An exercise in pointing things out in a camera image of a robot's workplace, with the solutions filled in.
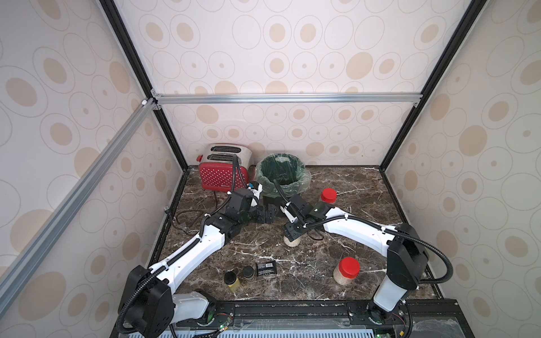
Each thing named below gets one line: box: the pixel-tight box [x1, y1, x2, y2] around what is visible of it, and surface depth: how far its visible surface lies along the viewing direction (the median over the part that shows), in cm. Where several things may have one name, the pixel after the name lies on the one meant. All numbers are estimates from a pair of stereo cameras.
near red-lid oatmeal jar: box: [333, 256, 361, 286], surface depth 75 cm
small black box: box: [255, 260, 278, 277], surface depth 85 cm
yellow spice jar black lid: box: [224, 271, 241, 293], surface depth 74 cm
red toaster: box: [196, 142, 253, 193], surface depth 104 cm
